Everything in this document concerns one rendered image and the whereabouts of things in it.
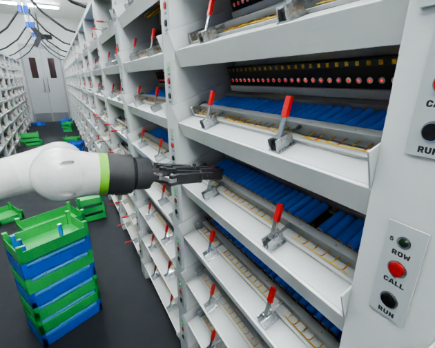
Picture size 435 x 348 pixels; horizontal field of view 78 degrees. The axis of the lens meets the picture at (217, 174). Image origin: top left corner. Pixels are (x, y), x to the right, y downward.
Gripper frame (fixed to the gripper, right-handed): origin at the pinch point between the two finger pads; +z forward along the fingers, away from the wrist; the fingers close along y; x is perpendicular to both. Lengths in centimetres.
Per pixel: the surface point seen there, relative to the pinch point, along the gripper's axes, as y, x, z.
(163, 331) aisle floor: -43, -98, 11
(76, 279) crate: -70, -76, -27
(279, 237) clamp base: 27.5, -5.2, 1.8
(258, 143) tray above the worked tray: 21.1, 12.1, -2.3
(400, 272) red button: 50, 3, -3
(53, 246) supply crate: -67, -54, -37
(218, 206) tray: 6.0, -7.4, 0.7
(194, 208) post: -16.0, -17.4, 5.3
